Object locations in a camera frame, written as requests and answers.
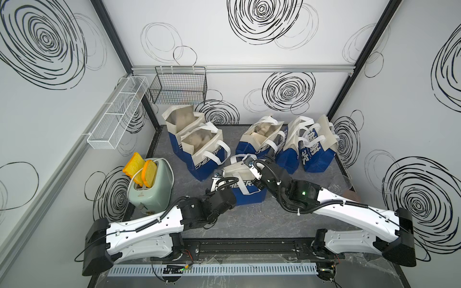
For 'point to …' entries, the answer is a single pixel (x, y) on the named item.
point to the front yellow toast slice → (149, 173)
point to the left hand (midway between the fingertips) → (227, 188)
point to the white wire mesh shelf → (107, 132)
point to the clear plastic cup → (340, 184)
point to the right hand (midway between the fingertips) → (256, 163)
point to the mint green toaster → (154, 199)
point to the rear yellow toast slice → (135, 163)
